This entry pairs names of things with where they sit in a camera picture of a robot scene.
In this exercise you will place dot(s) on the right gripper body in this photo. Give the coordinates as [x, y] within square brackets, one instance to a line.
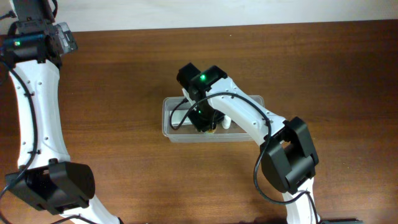
[206, 121]

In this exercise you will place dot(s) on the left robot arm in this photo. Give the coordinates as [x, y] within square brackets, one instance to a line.
[46, 179]

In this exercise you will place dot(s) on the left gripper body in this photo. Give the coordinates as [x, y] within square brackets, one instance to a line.
[34, 23]

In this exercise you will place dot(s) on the white spray bottle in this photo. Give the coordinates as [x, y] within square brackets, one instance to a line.
[226, 123]

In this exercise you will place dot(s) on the small jar gold lid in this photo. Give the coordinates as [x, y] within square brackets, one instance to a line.
[211, 131]

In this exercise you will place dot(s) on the white Panadol medicine box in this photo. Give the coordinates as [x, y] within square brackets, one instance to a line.
[178, 116]

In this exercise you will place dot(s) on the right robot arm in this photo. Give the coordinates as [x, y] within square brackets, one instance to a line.
[284, 171]

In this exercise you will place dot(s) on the clear plastic container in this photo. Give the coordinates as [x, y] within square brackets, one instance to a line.
[188, 133]

